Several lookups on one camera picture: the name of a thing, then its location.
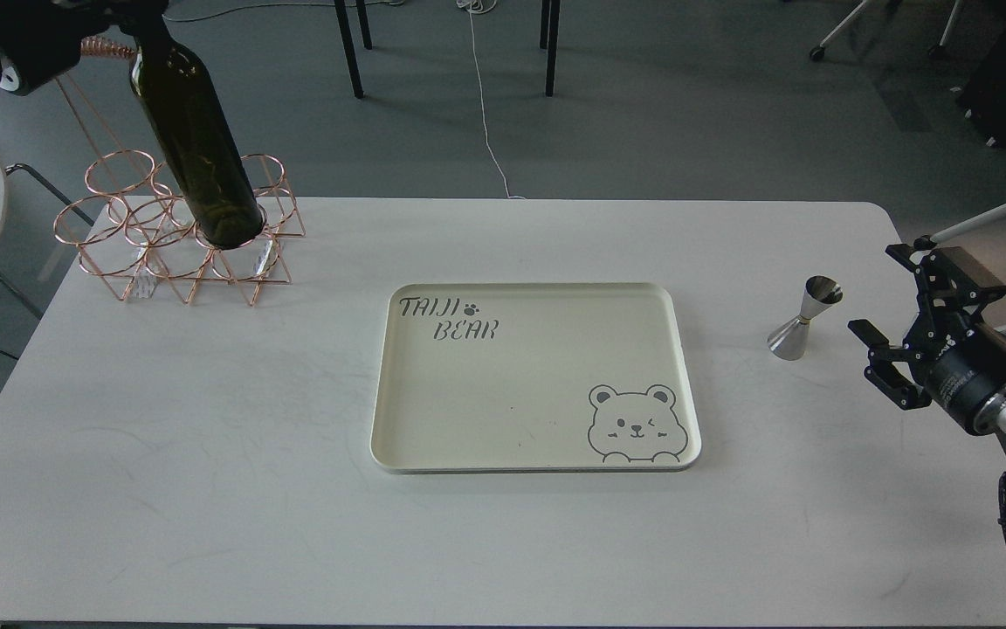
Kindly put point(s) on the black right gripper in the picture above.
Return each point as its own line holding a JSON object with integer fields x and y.
{"x": 954, "y": 360}

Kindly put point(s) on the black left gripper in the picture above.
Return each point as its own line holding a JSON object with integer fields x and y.
{"x": 41, "y": 39}

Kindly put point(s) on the steel double jigger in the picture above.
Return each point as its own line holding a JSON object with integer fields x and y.
{"x": 790, "y": 341}

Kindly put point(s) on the dark green wine bottle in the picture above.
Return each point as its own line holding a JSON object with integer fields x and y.
{"x": 176, "y": 92}

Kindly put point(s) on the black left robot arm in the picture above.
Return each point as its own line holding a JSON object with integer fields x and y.
{"x": 39, "y": 40}

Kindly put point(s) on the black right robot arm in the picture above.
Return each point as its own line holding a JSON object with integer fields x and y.
{"x": 950, "y": 355}

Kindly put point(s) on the office chair wheeled base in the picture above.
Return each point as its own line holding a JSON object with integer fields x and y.
{"x": 870, "y": 23}

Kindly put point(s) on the cream bear serving tray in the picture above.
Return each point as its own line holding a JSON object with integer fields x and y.
{"x": 524, "y": 377}

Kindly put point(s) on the copper wire bottle rack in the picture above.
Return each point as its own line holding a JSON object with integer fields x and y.
{"x": 146, "y": 237}

